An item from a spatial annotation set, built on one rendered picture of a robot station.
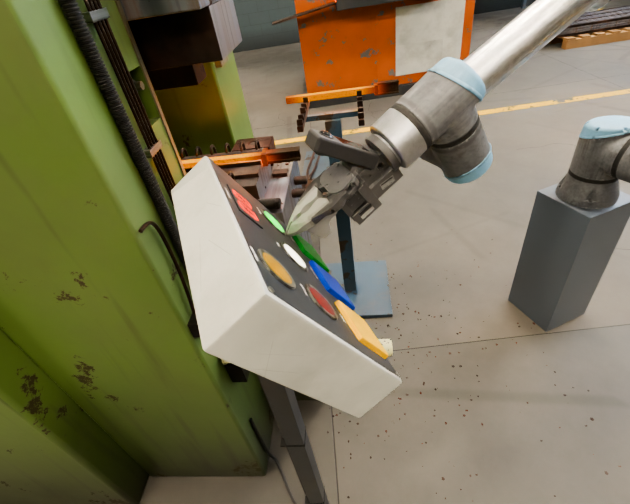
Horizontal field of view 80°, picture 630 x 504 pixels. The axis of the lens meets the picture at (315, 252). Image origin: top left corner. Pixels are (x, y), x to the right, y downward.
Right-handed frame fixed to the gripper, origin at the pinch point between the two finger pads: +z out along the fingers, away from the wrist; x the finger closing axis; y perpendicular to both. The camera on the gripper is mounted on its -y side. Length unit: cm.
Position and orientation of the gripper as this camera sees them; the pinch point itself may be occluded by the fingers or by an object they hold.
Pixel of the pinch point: (289, 227)
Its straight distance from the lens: 62.8
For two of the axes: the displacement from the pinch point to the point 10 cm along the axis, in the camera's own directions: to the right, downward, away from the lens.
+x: -3.7, -5.4, 7.5
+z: -7.3, 6.8, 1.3
